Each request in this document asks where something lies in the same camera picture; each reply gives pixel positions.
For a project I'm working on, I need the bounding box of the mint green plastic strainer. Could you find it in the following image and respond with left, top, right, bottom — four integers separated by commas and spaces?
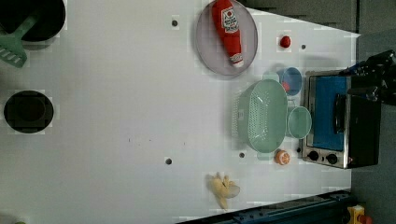
232, 79, 288, 154

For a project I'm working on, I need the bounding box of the peeled toy banana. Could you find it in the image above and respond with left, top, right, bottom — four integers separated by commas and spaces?
208, 173, 240, 210

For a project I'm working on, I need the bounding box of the grey round plate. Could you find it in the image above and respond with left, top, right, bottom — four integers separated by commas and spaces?
195, 0, 258, 76

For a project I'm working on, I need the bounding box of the red strawberry in blue cup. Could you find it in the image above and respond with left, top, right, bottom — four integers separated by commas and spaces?
282, 82, 290, 91

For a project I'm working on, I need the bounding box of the toy orange half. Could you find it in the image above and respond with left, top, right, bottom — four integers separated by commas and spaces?
275, 150, 290, 165

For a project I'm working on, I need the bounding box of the red ketchup bottle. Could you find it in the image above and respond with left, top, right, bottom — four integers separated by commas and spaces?
211, 0, 244, 68

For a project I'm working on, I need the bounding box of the blue cup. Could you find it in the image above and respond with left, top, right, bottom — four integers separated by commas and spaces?
276, 67, 303, 96

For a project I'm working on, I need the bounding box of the mint green cup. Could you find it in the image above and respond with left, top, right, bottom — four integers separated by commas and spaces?
286, 106, 312, 139

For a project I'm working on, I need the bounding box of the red toy strawberry on table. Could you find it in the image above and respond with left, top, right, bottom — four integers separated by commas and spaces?
279, 35, 291, 49

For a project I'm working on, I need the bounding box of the black and silver toaster oven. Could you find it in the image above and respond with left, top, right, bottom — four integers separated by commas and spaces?
302, 71, 381, 169

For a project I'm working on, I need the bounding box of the black pot with spatula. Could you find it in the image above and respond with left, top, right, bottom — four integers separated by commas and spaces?
0, 0, 66, 42

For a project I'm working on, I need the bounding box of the yellow red emergency button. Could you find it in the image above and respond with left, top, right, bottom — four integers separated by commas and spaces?
347, 205, 373, 224

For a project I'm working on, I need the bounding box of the green plastic spatula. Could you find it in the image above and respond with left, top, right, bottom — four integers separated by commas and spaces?
0, 14, 38, 68

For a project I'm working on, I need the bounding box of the blue metal frame rail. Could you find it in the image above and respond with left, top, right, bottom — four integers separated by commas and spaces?
179, 190, 357, 224

